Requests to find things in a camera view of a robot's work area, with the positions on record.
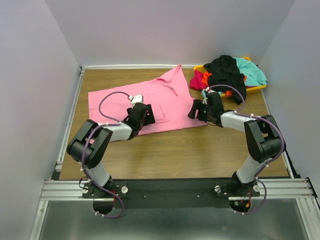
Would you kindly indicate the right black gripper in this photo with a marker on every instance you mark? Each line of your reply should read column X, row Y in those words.
column 198, row 104

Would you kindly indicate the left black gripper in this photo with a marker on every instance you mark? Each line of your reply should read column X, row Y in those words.
column 150, row 118

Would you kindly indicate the pink t shirt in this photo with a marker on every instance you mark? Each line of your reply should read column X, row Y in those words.
column 168, row 96

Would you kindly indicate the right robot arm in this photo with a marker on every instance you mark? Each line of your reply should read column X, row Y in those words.
column 265, row 142

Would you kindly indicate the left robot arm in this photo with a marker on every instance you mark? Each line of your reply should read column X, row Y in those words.
column 89, row 144

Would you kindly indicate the magenta t shirt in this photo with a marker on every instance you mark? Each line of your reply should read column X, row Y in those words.
column 196, row 83

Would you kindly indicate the orange t shirt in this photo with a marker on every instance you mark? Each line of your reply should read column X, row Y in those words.
column 205, row 79

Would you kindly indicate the yellow plastic bin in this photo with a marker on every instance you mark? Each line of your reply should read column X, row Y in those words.
column 255, row 90

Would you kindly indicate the black t shirt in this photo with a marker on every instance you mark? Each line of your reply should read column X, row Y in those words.
column 224, row 71

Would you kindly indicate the teal t shirt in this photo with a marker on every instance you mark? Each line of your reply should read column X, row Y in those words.
column 250, row 71

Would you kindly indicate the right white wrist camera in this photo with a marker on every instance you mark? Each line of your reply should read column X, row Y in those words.
column 206, row 91

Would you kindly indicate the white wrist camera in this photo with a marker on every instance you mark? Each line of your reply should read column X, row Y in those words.
column 206, row 91
column 138, row 98

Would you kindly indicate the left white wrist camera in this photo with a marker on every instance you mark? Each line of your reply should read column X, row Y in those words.
column 138, row 98

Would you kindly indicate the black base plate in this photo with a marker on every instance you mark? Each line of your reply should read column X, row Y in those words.
column 172, row 193

